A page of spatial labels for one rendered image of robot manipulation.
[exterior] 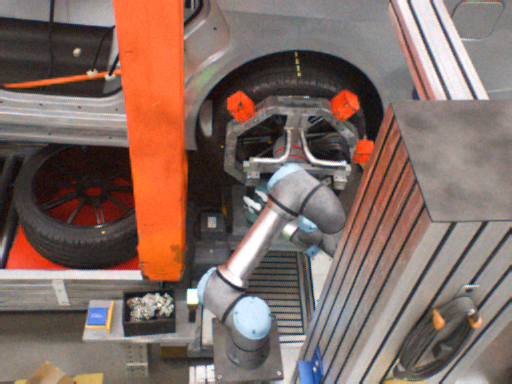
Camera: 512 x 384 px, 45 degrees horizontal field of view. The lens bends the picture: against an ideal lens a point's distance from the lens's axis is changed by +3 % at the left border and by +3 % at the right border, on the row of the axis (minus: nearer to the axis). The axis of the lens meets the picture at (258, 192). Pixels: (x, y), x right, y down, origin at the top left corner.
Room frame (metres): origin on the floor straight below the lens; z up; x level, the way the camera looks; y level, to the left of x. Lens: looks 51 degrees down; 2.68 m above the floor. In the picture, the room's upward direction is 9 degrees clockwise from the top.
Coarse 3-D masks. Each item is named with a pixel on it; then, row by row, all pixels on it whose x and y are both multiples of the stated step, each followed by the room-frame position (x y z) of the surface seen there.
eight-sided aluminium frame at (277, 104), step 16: (272, 96) 1.78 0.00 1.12; (288, 96) 1.79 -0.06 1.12; (256, 112) 1.73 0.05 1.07; (272, 112) 1.72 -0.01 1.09; (288, 112) 1.73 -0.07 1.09; (304, 112) 1.74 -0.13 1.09; (320, 112) 1.75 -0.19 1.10; (240, 128) 1.70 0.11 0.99; (336, 128) 1.76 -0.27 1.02; (352, 128) 1.81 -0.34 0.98; (352, 144) 1.77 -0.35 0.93; (224, 160) 1.72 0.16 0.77; (240, 176) 1.71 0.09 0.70; (320, 176) 1.80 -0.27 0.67
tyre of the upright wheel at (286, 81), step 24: (240, 72) 1.93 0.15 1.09; (264, 72) 1.87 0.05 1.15; (288, 72) 1.87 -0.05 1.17; (312, 72) 1.89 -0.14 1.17; (336, 72) 1.96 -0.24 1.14; (216, 96) 1.92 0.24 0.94; (264, 96) 1.80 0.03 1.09; (312, 96) 1.83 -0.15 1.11; (216, 120) 1.78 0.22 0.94; (360, 120) 1.86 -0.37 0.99; (216, 144) 1.77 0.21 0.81
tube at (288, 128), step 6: (288, 114) 1.73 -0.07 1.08; (288, 120) 1.72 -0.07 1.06; (288, 126) 1.73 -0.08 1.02; (288, 132) 1.70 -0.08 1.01; (288, 138) 1.67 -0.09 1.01; (288, 144) 1.64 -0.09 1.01; (288, 150) 1.61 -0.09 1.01; (282, 156) 1.57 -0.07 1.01; (288, 156) 1.58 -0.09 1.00; (252, 162) 1.52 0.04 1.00; (258, 162) 1.53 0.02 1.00; (264, 162) 1.53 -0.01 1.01; (270, 162) 1.53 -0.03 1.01; (276, 162) 1.54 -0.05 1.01; (282, 162) 1.55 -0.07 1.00
